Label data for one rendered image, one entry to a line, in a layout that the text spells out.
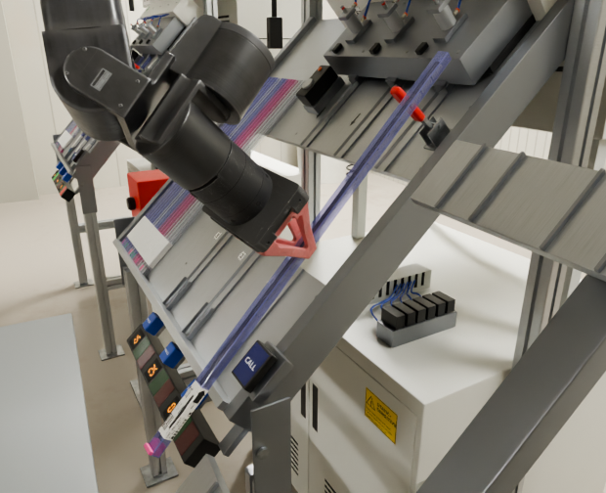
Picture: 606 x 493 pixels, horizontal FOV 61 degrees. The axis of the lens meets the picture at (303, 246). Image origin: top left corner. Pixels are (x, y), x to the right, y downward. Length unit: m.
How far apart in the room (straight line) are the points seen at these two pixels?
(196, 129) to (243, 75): 0.06
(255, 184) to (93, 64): 0.15
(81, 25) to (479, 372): 0.78
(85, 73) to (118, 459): 1.44
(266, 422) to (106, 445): 1.21
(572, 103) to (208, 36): 0.55
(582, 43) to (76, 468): 0.90
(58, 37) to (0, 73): 4.09
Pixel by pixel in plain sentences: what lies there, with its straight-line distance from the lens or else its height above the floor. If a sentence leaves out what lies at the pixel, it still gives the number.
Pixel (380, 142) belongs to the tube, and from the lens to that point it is 0.55.
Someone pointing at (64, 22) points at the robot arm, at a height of 1.15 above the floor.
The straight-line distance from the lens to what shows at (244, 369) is 0.62.
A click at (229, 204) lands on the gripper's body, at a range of 0.43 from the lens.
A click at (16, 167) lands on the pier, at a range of 4.60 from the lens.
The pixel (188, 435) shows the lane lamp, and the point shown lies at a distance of 0.74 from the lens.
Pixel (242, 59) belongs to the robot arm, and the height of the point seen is 1.13.
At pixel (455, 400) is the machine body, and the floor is 0.60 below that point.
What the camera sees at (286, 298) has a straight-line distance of 0.71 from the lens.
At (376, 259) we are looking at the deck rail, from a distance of 0.66.
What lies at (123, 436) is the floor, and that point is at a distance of 1.81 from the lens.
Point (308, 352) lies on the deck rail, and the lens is 0.66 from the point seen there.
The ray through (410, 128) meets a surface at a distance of 0.79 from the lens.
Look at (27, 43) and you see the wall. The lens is 4.65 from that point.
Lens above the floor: 1.14
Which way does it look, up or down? 21 degrees down
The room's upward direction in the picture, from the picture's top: straight up
